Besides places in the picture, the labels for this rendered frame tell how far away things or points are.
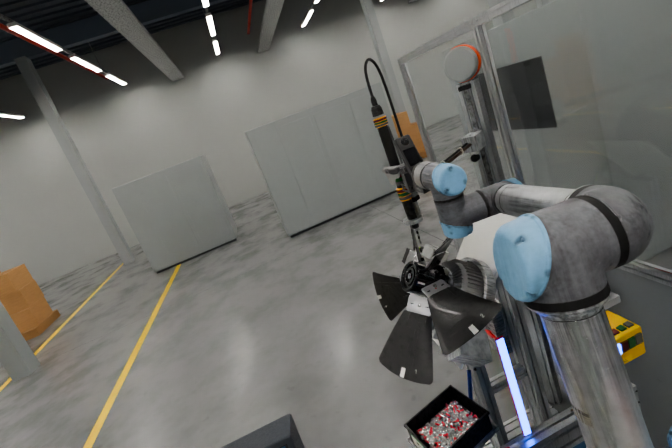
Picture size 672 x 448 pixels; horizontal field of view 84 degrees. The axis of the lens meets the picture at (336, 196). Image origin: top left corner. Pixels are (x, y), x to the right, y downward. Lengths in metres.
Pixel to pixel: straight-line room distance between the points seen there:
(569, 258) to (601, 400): 0.21
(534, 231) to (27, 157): 14.41
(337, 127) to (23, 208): 10.81
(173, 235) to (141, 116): 6.02
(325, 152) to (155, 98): 7.95
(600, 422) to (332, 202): 6.33
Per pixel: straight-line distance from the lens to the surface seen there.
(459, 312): 1.28
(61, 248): 14.73
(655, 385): 2.10
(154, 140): 13.48
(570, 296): 0.61
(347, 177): 6.86
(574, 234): 0.60
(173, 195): 8.29
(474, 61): 1.79
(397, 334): 1.50
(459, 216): 0.96
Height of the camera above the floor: 1.89
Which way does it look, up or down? 13 degrees down
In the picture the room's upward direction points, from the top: 21 degrees counter-clockwise
